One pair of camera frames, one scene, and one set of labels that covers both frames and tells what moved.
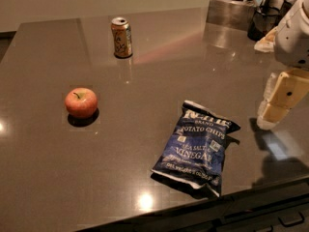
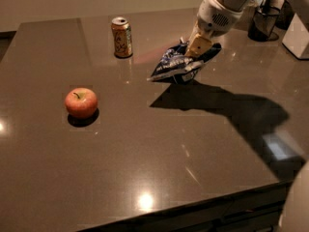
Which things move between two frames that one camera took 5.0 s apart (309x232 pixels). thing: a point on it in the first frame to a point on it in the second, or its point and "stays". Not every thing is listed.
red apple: (80, 102) stays
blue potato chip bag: (193, 152) to (175, 66)
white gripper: (294, 43) to (214, 20)
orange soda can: (122, 36) stays
